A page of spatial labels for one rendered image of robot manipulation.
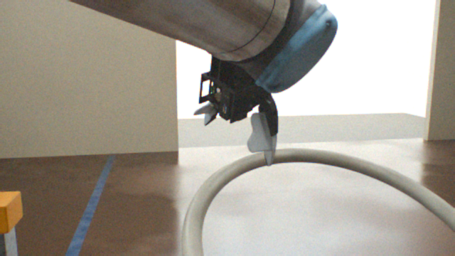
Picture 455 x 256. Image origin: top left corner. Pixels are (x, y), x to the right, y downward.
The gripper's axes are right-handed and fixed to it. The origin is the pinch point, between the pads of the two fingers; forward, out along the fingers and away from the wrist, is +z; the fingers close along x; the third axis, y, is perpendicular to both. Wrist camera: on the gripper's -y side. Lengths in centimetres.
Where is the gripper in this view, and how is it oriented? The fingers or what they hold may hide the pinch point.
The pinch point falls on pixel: (238, 144)
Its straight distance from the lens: 68.1
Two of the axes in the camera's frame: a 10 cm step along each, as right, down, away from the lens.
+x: 7.1, 4.5, -5.4
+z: -1.2, 8.3, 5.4
